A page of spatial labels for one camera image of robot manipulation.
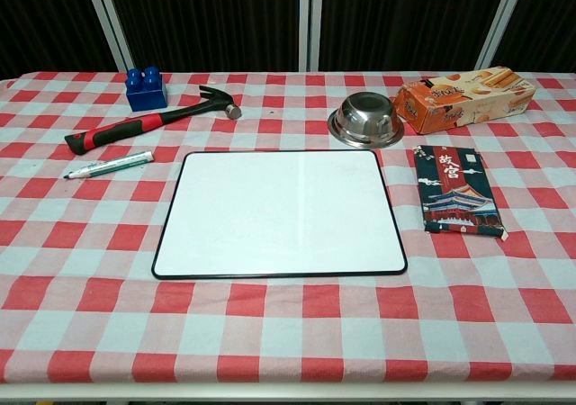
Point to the white metal frame post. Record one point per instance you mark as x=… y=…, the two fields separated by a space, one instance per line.
x=310 y=22
x=112 y=22
x=497 y=22

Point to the green white marker pen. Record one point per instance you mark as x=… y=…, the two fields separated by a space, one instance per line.
x=112 y=164

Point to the blue toy building block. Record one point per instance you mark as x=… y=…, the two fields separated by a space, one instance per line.
x=146 y=91

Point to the white dry-erase board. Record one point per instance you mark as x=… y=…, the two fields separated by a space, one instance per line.
x=279 y=211

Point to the stainless steel bowl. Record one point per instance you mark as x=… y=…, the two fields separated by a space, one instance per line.
x=365 y=119

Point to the dark blue palace print packet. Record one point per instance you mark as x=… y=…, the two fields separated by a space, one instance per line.
x=459 y=193

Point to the red black claw hammer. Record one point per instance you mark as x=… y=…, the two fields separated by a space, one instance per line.
x=135 y=126

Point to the orange biscuit box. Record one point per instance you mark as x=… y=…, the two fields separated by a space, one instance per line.
x=463 y=99

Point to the red white checkered tablecloth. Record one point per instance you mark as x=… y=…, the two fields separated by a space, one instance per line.
x=288 y=324

